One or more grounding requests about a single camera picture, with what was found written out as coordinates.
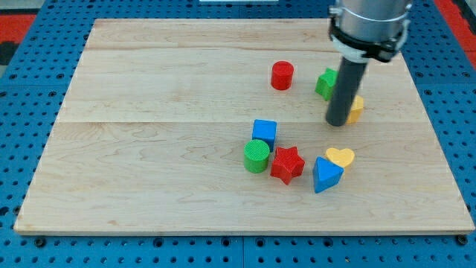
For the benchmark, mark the red star block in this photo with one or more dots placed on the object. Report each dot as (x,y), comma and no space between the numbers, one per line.
(287,164)

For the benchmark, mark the green cylinder block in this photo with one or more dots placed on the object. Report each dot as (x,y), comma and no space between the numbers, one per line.
(256,154)

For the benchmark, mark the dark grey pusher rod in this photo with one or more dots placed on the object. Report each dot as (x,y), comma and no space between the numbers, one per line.
(347,83)

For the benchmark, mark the yellow hexagon block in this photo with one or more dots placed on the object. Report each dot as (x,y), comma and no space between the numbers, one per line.
(356,110)

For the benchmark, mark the blue cube block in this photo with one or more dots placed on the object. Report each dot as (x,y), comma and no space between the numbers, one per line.
(266,131)

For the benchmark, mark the red cylinder block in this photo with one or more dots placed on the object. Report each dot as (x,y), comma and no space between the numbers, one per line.
(281,75)

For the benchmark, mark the yellow heart block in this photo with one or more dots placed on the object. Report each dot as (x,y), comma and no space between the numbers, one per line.
(343,158)

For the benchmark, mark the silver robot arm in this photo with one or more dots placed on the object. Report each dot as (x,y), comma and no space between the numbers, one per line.
(362,30)

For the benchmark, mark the blue triangle block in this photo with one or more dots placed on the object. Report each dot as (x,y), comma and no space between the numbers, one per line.
(326,174)

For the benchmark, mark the light wooden board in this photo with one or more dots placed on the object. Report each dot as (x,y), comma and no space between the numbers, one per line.
(149,139)

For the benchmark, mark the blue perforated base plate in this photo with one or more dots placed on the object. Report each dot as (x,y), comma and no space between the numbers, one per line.
(34,84)

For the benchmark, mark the green star block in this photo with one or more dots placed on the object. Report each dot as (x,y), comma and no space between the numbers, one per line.
(326,83)

